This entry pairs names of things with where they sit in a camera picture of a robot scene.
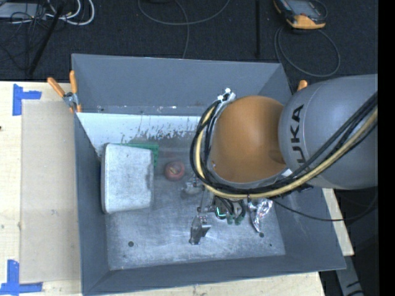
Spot pale flat board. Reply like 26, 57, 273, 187
19, 99, 82, 285

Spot red toy fruit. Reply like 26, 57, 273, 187
164, 160, 186, 182

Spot dark green flat block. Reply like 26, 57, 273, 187
122, 142, 160, 170

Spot grey metal bin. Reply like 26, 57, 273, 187
70, 53, 347, 296

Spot white foam block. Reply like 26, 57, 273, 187
100, 142, 156, 215

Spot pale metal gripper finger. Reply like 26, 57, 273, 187
181, 177, 205, 197
189, 214, 213, 245

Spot crumpled silver foil packet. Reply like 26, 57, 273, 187
247, 197, 274, 234

